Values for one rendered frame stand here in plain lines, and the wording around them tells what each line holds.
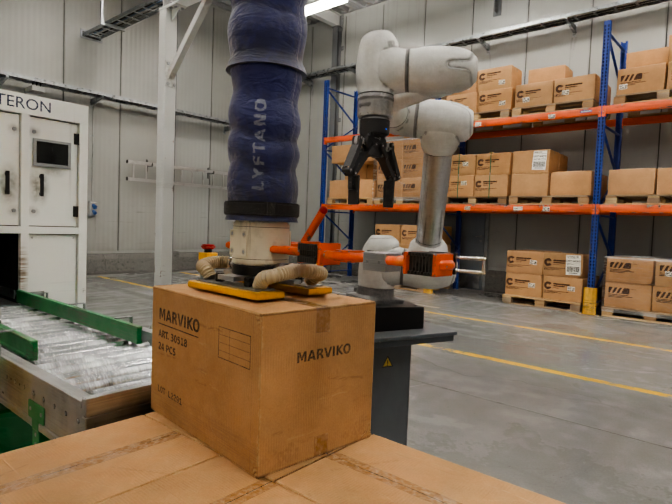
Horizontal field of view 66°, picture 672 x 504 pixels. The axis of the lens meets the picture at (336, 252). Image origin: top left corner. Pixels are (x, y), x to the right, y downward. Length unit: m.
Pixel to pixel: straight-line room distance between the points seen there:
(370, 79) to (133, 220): 10.57
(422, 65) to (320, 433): 0.96
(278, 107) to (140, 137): 10.41
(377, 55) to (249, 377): 0.83
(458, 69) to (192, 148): 11.38
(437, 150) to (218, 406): 1.09
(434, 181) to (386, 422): 0.99
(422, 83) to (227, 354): 0.83
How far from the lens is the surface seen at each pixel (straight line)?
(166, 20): 5.39
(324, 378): 1.40
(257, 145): 1.49
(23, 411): 2.28
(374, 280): 2.09
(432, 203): 1.94
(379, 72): 1.30
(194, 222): 12.44
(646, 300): 8.23
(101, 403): 1.79
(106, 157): 11.49
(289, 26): 1.57
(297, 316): 1.29
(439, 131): 1.82
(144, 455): 1.51
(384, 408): 2.18
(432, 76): 1.29
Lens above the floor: 1.16
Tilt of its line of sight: 3 degrees down
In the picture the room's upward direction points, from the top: 2 degrees clockwise
